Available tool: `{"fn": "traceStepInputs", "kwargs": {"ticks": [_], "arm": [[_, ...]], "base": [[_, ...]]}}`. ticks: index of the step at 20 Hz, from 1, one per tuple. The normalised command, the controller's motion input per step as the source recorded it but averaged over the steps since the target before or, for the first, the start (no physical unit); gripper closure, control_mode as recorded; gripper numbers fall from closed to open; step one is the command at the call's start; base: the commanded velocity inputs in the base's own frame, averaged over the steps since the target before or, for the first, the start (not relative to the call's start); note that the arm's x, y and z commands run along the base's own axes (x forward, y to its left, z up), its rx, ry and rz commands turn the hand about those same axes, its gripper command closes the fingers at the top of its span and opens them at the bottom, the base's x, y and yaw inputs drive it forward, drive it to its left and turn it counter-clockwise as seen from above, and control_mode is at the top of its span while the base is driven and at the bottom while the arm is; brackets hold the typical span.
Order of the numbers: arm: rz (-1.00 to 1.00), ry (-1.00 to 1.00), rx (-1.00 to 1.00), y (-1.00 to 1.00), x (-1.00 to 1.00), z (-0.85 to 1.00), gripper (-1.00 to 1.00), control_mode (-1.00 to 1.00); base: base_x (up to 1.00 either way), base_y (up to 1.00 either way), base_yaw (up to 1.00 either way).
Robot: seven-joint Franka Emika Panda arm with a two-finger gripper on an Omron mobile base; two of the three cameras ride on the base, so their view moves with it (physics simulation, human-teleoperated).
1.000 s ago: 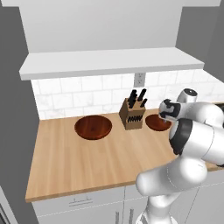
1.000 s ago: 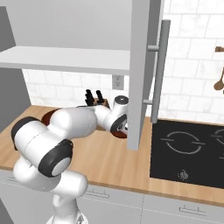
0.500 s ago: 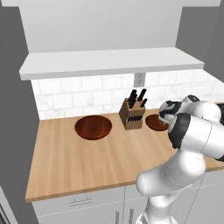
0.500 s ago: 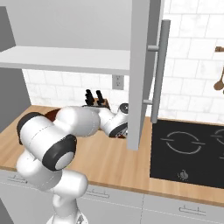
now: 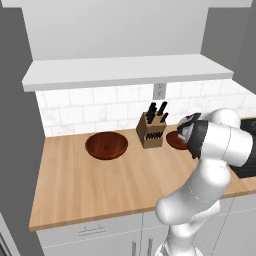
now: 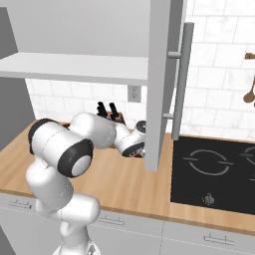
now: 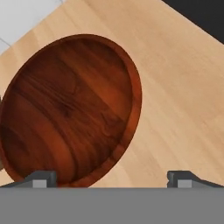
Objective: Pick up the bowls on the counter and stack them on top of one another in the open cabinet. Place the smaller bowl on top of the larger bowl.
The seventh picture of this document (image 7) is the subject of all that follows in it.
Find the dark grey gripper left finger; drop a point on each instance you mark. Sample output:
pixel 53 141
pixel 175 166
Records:
pixel 43 178

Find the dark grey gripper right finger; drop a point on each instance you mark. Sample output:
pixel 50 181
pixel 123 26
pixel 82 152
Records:
pixel 181 178

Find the dark brown wooden bowl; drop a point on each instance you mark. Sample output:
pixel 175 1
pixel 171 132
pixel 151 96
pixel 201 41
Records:
pixel 70 110

